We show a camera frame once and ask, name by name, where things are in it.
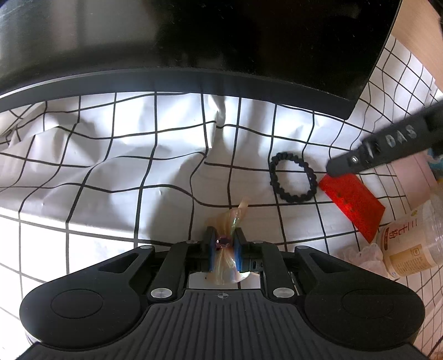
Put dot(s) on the black computer monitor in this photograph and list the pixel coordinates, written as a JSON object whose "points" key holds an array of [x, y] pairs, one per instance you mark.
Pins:
{"points": [[207, 41]]}

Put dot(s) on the pink cardboard box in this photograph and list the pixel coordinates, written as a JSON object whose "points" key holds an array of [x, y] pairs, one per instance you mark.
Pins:
{"points": [[412, 180]]}

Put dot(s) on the small clear plastic packet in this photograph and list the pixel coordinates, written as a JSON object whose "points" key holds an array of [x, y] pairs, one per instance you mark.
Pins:
{"points": [[225, 221]]}

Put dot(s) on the white black grid tablecloth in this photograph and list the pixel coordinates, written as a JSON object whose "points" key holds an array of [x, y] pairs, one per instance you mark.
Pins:
{"points": [[103, 180]]}

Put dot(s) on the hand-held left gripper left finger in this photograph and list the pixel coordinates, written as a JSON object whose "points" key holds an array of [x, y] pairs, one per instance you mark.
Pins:
{"points": [[209, 249]]}

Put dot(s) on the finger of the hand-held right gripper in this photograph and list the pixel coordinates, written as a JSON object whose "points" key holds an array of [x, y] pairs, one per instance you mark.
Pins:
{"points": [[349, 161]]}

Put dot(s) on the crumpled translucent plastic bag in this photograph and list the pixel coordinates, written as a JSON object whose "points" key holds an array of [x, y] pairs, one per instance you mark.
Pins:
{"points": [[363, 256]]}

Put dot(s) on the red card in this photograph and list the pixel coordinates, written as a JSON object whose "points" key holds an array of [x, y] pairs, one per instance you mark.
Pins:
{"points": [[353, 204]]}

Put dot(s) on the clear plastic jar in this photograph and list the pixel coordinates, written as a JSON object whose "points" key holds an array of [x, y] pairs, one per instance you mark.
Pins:
{"points": [[408, 249]]}

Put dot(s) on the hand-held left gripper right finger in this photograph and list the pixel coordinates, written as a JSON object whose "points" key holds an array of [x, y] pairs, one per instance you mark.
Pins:
{"points": [[238, 249]]}

